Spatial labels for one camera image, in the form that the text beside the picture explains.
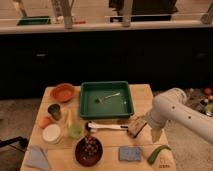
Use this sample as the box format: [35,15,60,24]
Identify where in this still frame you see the orange bowl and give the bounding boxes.
[50,83,75,103]

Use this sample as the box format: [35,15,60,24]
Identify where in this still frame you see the dark maroon bowl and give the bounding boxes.
[75,135,103,167]

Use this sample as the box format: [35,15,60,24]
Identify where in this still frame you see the green cucumber toy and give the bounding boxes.
[147,145,170,165]

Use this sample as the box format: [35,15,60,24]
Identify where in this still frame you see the green tray on counter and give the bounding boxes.
[17,16,51,26]

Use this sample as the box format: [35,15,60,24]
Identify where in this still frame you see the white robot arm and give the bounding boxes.
[148,88,213,144]

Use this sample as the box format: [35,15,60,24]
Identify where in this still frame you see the orange carrot toy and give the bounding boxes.
[38,117,52,129]

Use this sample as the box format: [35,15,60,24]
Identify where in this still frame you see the blue sponge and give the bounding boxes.
[119,146,141,161]

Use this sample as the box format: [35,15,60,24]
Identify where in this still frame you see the silver fork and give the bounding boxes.
[95,93,120,103]

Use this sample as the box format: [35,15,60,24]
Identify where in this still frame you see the green plastic tray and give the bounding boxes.
[79,81,134,119]

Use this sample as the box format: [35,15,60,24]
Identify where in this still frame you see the dark metal cup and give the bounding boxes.
[48,104,62,121]

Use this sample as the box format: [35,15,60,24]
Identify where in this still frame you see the yellow banana toy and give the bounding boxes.
[66,110,73,127]

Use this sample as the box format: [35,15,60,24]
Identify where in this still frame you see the blue folded cloth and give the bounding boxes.
[25,145,51,171]

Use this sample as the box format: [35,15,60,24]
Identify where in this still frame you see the bottles on floor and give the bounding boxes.
[188,87,213,117]

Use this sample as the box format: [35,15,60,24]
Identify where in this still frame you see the green plastic cup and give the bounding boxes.
[68,123,83,139]

